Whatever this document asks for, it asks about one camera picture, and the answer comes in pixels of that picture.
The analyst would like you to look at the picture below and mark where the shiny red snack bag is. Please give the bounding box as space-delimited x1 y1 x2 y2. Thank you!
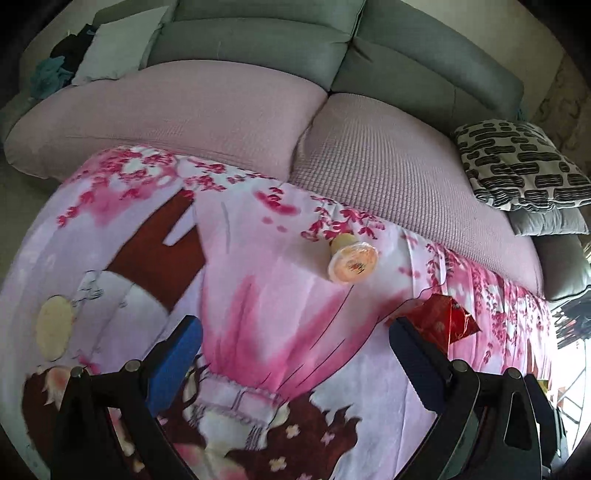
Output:
401 294 480 355

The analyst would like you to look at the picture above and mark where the pink cartoon printed tablecloth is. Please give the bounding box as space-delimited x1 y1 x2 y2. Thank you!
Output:
1 146 556 479

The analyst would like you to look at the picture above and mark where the grey satin pillow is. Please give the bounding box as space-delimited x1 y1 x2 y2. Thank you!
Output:
508 208 590 236

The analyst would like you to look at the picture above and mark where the orange jelly cup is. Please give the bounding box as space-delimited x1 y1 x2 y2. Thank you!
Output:
328 233 379 284

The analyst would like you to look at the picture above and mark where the black white patterned pillow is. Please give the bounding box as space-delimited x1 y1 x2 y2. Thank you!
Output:
454 119 590 212

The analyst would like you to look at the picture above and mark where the pink knitted seat cover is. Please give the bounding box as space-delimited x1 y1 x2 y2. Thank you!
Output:
4 61 543 293

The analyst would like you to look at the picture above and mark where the teal cloth on sofa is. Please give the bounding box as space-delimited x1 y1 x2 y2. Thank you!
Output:
30 56 73 100

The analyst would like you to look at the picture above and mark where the light grey cushion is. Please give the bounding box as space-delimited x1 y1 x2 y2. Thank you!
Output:
71 6 169 86

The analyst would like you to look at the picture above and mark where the grey sofa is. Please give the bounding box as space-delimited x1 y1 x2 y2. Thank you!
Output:
1 1 590 302

